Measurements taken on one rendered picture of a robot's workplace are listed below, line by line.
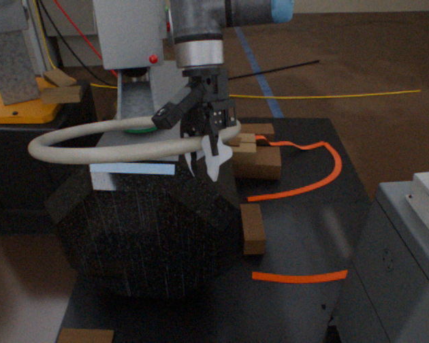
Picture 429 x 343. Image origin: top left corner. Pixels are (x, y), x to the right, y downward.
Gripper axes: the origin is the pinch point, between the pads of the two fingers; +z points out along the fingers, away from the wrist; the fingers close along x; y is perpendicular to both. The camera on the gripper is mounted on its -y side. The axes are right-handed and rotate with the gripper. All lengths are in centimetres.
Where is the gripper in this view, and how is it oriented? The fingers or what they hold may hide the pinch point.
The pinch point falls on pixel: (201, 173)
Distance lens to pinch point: 73.6
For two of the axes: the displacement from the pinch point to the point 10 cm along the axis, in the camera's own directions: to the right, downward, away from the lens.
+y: 7.6, -2.3, 6.1
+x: -6.5, -1.5, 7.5
